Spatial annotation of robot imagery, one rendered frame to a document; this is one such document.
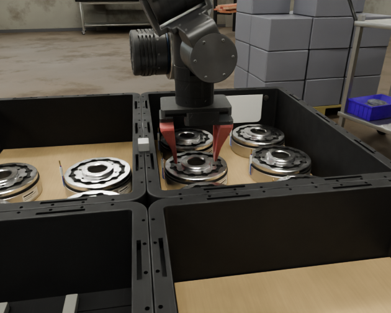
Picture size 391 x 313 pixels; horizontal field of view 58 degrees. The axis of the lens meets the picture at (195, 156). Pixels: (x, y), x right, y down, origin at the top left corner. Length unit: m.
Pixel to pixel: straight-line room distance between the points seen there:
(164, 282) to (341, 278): 0.23
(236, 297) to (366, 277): 0.15
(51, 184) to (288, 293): 0.40
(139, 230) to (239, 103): 0.48
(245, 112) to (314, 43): 2.48
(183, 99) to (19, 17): 10.44
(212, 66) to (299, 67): 2.77
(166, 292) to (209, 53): 0.27
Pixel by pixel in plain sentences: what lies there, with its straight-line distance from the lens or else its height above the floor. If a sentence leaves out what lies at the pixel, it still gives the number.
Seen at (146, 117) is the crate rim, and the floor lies 0.93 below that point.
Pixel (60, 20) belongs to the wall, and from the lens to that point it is 10.75.
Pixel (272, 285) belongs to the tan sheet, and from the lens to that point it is 0.41.
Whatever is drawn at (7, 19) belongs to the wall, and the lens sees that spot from 10.95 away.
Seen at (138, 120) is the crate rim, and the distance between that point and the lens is 0.57.
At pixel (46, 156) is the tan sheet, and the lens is 0.73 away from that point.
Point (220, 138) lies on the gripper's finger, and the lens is 0.53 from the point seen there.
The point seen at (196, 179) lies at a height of 0.86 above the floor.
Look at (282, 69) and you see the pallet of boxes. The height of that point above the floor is 0.49.
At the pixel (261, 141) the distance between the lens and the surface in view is 0.67.
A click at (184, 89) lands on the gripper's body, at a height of 0.99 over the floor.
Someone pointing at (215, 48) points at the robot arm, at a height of 1.06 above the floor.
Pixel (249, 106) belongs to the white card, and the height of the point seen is 0.89.
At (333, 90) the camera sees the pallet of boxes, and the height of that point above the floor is 0.28.
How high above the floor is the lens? 1.12
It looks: 26 degrees down
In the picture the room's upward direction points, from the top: straight up
